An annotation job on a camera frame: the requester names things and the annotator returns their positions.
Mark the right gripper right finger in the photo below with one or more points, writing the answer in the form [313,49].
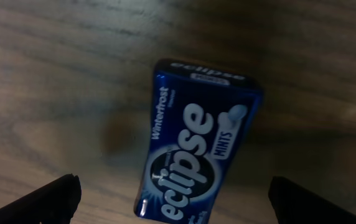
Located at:
[305,208]

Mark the blue candy pack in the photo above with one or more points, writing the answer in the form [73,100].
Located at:
[190,140]

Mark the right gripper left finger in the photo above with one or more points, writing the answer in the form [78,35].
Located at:
[47,202]

